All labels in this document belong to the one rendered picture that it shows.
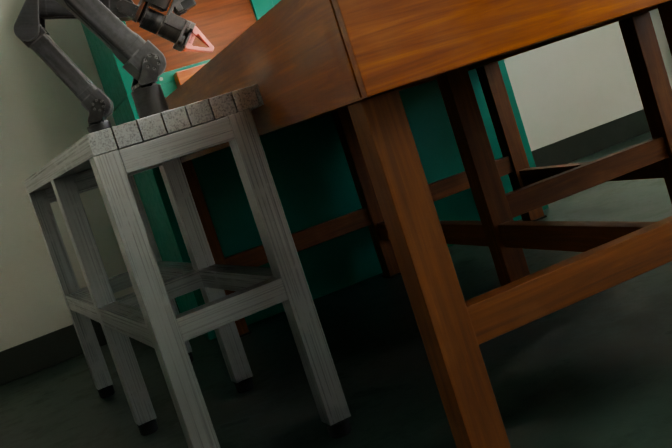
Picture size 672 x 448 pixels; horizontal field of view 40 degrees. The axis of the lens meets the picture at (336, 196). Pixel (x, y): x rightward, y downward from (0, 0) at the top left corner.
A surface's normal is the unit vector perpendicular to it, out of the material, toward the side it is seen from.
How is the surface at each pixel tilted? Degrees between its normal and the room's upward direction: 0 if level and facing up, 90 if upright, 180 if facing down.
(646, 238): 90
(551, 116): 90
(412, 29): 90
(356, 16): 90
